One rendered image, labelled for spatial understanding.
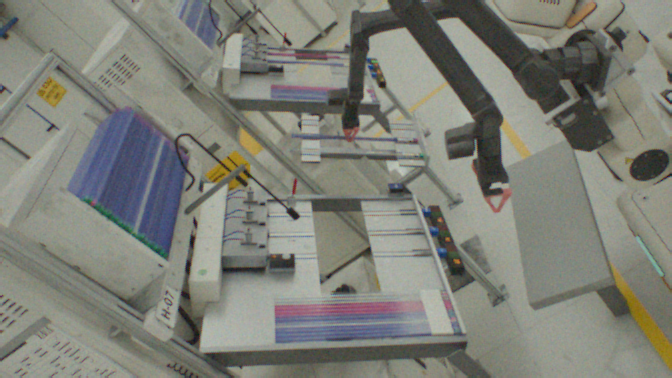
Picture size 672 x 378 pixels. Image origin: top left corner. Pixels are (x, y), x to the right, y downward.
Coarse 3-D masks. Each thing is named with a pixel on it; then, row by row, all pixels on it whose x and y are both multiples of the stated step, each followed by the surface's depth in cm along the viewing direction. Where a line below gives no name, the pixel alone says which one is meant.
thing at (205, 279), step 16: (224, 192) 194; (208, 208) 186; (224, 208) 187; (208, 224) 180; (224, 224) 182; (208, 240) 173; (192, 256) 167; (208, 256) 167; (192, 272) 161; (208, 272) 162; (192, 288) 159; (208, 288) 160; (192, 304) 163
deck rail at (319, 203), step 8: (272, 200) 205; (296, 200) 207; (304, 200) 207; (312, 200) 207; (320, 200) 208; (328, 200) 208; (336, 200) 209; (344, 200) 209; (352, 200) 209; (360, 200) 210; (312, 208) 209; (320, 208) 210; (328, 208) 210; (336, 208) 211; (344, 208) 211; (352, 208) 211; (360, 208) 212
